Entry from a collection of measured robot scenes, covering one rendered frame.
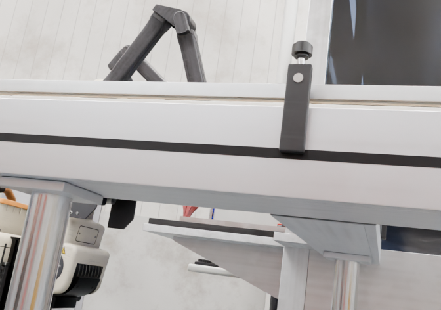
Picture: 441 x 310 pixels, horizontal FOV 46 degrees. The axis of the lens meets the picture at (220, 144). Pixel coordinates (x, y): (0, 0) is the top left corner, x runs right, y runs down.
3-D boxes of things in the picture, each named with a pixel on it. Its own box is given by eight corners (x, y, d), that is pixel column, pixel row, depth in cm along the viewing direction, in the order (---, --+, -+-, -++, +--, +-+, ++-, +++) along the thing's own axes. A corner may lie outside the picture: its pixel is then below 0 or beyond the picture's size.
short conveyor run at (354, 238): (320, 257, 126) (325, 194, 130) (386, 266, 122) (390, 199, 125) (257, 214, 64) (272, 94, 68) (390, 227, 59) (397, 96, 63)
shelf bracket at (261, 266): (287, 300, 138) (291, 251, 142) (285, 300, 136) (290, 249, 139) (170, 282, 149) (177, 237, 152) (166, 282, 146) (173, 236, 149)
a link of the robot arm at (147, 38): (169, 4, 170) (159, -9, 161) (201, 26, 167) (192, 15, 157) (87, 111, 172) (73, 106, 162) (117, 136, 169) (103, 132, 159)
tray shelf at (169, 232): (338, 267, 193) (339, 262, 193) (316, 250, 128) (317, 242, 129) (216, 252, 208) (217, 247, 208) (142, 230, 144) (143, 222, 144)
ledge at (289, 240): (340, 252, 125) (340, 244, 125) (336, 247, 113) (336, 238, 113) (283, 245, 129) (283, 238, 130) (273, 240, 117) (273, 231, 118)
